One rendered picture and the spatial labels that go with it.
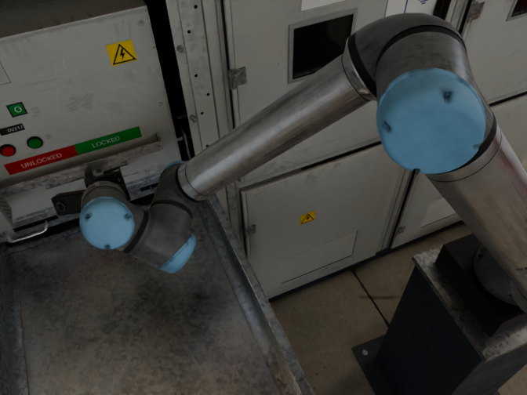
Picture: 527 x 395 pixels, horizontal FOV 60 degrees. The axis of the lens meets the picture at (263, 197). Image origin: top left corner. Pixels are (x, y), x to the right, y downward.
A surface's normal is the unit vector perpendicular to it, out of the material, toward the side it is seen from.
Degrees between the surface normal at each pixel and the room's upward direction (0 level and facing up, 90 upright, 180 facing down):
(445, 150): 86
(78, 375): 0
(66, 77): 90
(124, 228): 56
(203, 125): 90
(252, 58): 90
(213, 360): 0
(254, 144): 69
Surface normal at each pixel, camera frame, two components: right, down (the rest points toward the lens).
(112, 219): 0.27, 0.23
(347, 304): -0.02, -0.65
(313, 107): -0.42, 0.47
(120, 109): 0.40, 0.69
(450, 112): -0.20, 0.70
